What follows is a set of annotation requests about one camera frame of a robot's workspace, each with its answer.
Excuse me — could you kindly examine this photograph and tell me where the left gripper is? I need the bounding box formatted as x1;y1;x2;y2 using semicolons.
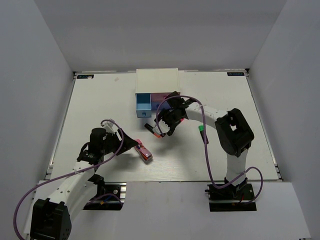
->
101;128;139;156

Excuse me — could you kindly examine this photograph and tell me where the small blue drawer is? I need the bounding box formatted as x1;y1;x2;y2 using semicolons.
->
135;93;152;118

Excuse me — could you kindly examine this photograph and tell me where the white drawer organizer box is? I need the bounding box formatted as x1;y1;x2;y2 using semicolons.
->
135;68;181;94

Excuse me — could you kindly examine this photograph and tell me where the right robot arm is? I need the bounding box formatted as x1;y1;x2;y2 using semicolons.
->
145;91;255;200

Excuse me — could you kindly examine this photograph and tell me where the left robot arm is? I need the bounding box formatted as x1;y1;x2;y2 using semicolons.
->
30;127;138;240

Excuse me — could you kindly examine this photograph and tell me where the orange cap highlighter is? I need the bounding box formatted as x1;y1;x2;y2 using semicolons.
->
144;123;166;138

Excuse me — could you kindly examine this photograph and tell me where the pink cap clip tube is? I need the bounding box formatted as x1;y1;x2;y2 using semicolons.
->
134;139;153;164

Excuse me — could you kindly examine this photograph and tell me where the wide blue drawer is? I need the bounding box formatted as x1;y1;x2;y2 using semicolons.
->
151;101;171;112

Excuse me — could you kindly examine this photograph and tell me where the pink drawer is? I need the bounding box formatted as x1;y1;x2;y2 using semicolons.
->
150;92;171;102

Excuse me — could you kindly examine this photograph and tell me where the green cap highlighter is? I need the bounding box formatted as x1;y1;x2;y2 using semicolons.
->
198;125;209;145

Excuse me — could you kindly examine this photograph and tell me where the left corner label sticker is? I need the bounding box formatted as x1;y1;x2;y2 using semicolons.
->
76;74;94;79

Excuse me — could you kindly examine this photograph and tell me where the corner label sticker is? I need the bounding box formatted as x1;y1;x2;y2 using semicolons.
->
76;74;94;79
227;72;245;77

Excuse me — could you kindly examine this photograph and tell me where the right corner label sticker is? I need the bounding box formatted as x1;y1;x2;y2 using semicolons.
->
227;72;245;77

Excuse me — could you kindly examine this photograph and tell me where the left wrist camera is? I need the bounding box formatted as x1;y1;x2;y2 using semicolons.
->
100;119;116;134

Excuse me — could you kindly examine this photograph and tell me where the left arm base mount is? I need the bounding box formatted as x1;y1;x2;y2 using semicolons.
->
83;182;127;211

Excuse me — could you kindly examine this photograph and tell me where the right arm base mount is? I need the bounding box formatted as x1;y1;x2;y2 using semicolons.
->
205;183;257;212

